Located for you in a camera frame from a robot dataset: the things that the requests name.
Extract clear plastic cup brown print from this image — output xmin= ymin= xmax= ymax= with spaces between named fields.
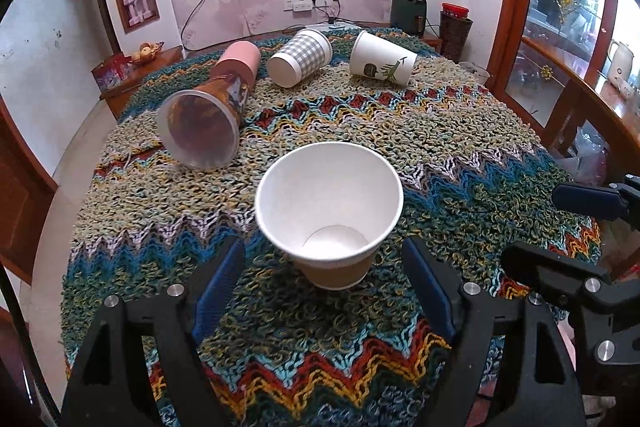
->
xmin=156 ymin=74 xmax=251 ymax=171

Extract white electric kettle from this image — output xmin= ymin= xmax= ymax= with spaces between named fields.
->
xmin=601 ymin=39 xmax=635 ymax=84

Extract colourful knitted tablecloth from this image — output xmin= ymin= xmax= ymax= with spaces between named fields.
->
xmin=60 ymin=24 xmax=603 ymax=427

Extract white wall power sockets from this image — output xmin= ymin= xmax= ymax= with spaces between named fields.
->
xmin=283 ymin=0 xmax=342 ymax=13

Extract white cup green leaf print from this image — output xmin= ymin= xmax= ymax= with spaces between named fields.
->
xmin=349 ymin=30 xmax=418 ymax=86

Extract wooden door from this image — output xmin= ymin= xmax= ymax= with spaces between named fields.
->
xmin=0 ymin=96 xmax=59 ymax=289

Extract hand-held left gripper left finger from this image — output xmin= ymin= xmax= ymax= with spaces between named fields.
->
xmin=60 ymin=236 xmax=247 ymax=427

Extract white paper cup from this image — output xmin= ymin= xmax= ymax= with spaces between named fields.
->
xmin=254 ymin=142 xmax=405 ymax=292

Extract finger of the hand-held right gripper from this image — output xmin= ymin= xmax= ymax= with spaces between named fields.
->
xmin=501 ymin=241 xmax=640 ymax=390
xmin=552 ymin=174 xmax=640 ymax=223

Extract dark air fryer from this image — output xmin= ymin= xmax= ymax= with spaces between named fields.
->
xmin=389 ymin=0 xmax=429 ymax=36

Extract grey checked paper cup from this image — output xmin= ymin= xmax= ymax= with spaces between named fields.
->
xmin=266 ymin=28 xmax=334 ymax=88

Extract pink dumbbells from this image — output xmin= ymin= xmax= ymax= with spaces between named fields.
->
xmin=122 ymin=0 xmax=154 ymax=26

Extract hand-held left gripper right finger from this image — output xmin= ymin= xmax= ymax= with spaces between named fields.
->
xmin=401 ymin=236 xmax=587 ymax=427

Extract wooden chair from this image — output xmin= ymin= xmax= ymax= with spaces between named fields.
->
xmin=541 ymin=74 xmax=640 ymax=178

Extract red gift box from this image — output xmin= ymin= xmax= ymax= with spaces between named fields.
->
xmin=92 ymin=53 xmax=134 ymax=90

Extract pink cup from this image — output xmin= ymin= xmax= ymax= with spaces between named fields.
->
xmin=210 ymin=41 xmax=262 ymax=94

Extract black television cable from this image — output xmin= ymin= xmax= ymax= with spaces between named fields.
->
xmin=180 ymin=0 xmax=219 ymax=54

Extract fruit basket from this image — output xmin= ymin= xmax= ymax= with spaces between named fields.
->
xmin=130 ymin=41 xmax=164 ymax=66

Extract wooden glass display cabinet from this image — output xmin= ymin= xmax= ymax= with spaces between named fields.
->
xmin=486 ymin=0 xmax=640 ymax=158

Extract dark wicker basket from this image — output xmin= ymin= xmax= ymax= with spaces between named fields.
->
xmin=439 ymin=11 xmax=474 ymax=64

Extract wooden side cabinet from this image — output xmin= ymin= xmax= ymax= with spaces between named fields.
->
xmin=99 ymin=46 xmax=187 ymax=121

